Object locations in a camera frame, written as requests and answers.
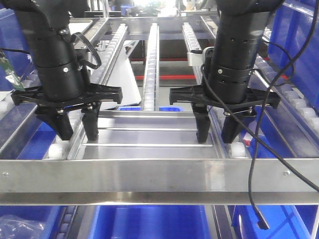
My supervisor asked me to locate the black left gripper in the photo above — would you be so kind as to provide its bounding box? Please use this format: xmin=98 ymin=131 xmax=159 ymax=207
xmin=11 ymin=83 xmax=122 ymax=141

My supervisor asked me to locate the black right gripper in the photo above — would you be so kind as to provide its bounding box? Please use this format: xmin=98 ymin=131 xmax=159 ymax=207
xmin=169 ymin=86 xmax=280 ymax=143

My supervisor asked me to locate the silver ribbed metal tray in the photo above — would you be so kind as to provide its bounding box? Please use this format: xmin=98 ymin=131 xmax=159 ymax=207
xmin=68 ymin=111 xmax=226 ymax=160

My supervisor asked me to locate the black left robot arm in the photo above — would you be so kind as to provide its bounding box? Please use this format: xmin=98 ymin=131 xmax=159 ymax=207
xmin=1 ymin=0 xmax=123 ymax=140

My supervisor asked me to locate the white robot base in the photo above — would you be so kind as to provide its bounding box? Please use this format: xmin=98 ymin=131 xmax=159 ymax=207
xmin=90 ymin=40 xmax=142 ymax=110

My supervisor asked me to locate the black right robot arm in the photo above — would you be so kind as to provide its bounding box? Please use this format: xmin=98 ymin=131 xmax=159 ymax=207
xmin=169 ymin=0 xmax=283 ymax=143

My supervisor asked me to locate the blue bin under tray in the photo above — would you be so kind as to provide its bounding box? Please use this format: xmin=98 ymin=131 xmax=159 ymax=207
xmin=117 ymin=106 xmax=183 ymax=112

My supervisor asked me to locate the steel front shelf bar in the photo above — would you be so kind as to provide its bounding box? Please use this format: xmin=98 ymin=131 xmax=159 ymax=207
xmin=0 ymin=158 xmax=319 ymax=206

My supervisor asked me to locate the beige tray far left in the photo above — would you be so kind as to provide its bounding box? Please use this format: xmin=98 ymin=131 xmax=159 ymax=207
xmin=68 ymin=18 xmax=93 ymax=50

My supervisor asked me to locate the right white roller track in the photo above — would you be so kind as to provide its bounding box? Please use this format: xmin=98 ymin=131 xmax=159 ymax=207
xmin=182 ymin=22 xmax=247 ymax=158

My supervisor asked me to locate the white roller track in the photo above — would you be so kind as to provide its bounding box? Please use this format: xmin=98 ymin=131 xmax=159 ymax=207
xmin=43 ymin=24 xmax=127 ymax=160
xmin=182 ymin=22 xmax=247 ymax=158
xmin=141 ymin=23 xmax=160 ymax=111

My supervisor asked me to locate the left white roller track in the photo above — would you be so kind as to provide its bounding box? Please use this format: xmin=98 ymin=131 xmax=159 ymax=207
xmin=43 ymin=24 xmax=127 ymax=160

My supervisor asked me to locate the middle white roller track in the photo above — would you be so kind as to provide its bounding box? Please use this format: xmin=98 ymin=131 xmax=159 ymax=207
xmin=141 ymin=23 xmax=160 ymax=111

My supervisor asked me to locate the far left roller track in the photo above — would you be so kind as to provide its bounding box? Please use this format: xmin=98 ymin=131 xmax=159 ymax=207
xmin=0 ymin=72 xmax=40 ymax=120

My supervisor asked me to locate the far right roller track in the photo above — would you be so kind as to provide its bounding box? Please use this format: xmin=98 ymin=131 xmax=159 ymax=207
xmin=255 ymin=56 xmax=319 ymax=137

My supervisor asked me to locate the green circuit board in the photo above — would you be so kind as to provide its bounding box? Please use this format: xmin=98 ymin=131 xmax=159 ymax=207
xmin=0 ymin=49 xmax=25 ymax=92

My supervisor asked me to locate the blue bin lower left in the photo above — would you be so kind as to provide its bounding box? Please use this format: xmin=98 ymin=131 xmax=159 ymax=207
xmin=0 ymin=206 xmax=65 ymax=239

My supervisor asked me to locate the blue bin upper left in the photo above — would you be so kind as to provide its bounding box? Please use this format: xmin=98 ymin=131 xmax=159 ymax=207
xmin=0 ymin=6 xmax=35 ymax=90

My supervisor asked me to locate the blue bin lower centre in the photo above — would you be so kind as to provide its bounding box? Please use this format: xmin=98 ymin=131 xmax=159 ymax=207
xmin=88 ymin=205 xmax=211 ymax=239

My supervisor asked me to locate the blue bin lower right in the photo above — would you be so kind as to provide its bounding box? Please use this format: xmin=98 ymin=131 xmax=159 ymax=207
xmin=228 ymin=205 xmax=318 ymax=239

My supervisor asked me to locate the clear plastic bag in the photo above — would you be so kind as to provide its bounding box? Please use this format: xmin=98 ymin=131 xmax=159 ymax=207
xmin=0 ymin=215 xmax=46 ymax=239

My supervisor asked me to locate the blue bin upper right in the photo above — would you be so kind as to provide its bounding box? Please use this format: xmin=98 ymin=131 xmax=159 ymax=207
xmin=270 ymin=0 xmax=319 ymax=109

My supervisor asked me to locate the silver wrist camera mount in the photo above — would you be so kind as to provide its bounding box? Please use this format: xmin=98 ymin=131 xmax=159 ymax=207
xmin=187 ymin=47 xmax=214 ymax=67

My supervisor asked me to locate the red metal floor frame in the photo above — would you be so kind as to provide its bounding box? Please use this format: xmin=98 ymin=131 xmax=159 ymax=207
xmin=130 ymin=58 xmax=195 ymax=80

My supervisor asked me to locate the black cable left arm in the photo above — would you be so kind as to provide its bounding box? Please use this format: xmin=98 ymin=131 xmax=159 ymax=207
xmin=69 ymin=31 xmax=102 ymax=70

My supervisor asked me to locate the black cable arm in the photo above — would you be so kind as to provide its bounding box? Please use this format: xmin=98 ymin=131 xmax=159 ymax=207
xmin=69 ymin=31 xmax=102 ymax=70
xmin=200 ymin=0 xmax=319 ymax=230

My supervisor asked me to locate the right steel divider rail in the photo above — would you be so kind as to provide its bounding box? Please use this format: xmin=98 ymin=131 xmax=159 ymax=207
xmin=200 ymin=15 xmax=319 ymax=158

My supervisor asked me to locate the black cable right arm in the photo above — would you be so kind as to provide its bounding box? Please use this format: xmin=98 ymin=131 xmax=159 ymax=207
xmin=200 ymin=0 xmax=319 ymax=230

